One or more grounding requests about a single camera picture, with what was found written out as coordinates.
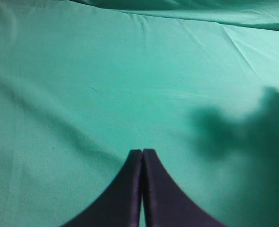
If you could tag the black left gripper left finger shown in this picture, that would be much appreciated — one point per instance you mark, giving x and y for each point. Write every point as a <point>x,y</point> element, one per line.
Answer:
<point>120,204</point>

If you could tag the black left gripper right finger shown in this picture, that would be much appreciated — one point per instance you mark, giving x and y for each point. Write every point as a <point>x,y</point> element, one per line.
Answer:
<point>165,204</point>

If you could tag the green cloth backdrop and cover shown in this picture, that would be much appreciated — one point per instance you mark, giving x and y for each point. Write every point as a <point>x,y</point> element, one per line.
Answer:
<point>83,82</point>

